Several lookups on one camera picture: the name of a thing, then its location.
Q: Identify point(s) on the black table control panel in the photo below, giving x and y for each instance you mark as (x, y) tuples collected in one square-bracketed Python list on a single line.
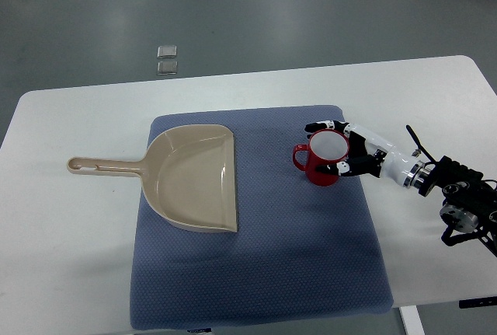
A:
[(477, 303)]

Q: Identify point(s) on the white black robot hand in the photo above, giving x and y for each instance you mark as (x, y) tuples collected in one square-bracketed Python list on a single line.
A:
[(368, 153)]

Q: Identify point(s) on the white table leg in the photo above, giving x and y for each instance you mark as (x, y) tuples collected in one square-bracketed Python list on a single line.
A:
[(411, 320)]

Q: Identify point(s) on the upper metal floor plate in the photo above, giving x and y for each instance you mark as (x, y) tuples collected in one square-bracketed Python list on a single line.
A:
[(166, 51)]

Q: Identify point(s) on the small label tag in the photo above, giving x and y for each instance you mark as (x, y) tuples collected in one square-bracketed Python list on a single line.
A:
[(202, 331)]

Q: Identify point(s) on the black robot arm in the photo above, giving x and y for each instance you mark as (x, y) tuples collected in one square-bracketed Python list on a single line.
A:
[(469, 205)]

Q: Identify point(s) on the beige plastic dustpan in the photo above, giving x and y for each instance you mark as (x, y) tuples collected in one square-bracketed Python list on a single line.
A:
[(187, 176)]

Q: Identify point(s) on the red mug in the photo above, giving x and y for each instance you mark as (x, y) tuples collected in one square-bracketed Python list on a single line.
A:
[(325, 147)]

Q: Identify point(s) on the blue textured cushion mat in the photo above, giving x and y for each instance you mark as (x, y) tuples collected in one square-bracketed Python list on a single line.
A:
[(300, 252)]

